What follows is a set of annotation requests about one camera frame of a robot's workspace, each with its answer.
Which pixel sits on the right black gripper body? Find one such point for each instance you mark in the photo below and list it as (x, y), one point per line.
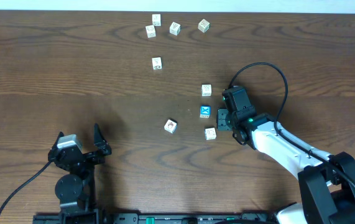
(225, 121)

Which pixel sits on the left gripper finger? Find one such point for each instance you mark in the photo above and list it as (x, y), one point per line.
(55, 147)
(99, 141)

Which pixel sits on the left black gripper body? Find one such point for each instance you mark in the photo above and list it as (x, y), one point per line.
(82, 155)

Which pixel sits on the blue X wooden block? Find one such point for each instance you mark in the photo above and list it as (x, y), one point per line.
(205, 111)

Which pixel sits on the wooden block mid table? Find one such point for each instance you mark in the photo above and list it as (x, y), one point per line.
(206, 90)

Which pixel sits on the blue-sided smiley wooden block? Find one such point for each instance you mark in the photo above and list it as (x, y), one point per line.
(210, 134)

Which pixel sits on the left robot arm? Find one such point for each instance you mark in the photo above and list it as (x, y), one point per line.
(76, 191)

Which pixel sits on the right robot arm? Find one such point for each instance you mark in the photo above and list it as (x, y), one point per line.
(326, 181)

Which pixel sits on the red picture wooden block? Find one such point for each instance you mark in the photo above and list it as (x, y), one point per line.
(170, 126)

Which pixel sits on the green-print wooden block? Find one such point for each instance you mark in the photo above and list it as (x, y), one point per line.
(203, 25)

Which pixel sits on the wooden block soccer ball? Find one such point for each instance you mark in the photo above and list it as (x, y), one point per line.
(157, 63)

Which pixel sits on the wooden block numeral three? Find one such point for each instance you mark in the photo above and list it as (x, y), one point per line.
(175, 28)

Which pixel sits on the red-sided wooden block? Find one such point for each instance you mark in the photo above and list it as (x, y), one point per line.
(151, 31)

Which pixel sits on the top wooden block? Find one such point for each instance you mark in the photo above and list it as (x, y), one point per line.
(156, 20)

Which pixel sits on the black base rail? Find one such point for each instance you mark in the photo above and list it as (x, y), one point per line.
(133, 218)

